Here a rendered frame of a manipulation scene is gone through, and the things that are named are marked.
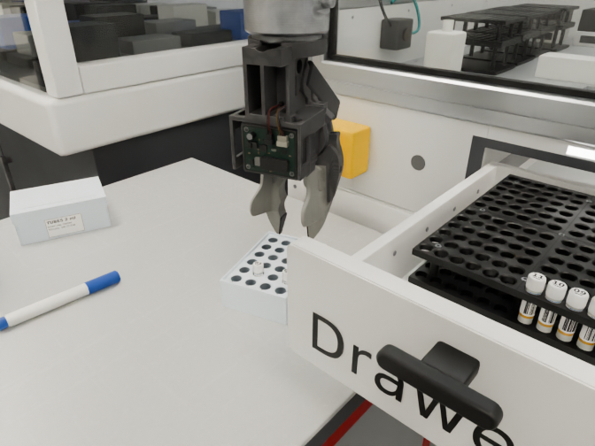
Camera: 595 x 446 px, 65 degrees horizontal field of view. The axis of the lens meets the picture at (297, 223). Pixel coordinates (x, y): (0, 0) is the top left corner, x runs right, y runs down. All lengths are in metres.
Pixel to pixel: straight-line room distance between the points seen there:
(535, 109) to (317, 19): 0.28
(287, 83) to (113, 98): 0.62
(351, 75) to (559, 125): 0.28
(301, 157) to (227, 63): 0.75
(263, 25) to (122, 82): 0.62
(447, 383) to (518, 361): 0.04
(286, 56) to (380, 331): 0.23
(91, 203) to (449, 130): 0.51
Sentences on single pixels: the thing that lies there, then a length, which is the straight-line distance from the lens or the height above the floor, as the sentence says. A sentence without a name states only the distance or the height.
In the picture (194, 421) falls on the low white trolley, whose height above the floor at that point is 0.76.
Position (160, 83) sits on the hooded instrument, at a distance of 1.05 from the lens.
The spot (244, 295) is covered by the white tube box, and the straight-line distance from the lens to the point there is 0.54.
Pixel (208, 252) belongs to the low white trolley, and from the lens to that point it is 0.67.
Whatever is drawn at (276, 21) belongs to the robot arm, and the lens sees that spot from 0.41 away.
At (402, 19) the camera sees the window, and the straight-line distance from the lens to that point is 0.67.
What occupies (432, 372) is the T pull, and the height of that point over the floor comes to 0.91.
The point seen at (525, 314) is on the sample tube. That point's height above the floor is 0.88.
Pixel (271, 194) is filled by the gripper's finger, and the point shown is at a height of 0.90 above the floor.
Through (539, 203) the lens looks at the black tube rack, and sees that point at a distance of 0.54.
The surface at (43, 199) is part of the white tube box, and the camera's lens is 0.78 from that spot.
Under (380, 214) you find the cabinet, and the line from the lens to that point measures 0.74.
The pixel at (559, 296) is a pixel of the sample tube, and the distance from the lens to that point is 0.39.
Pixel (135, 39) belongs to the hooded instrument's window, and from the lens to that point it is 1.03.
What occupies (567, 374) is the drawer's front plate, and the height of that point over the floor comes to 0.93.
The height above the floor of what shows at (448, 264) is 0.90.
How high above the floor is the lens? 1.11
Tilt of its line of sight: 29 degrees down
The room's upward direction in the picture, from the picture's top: straight up
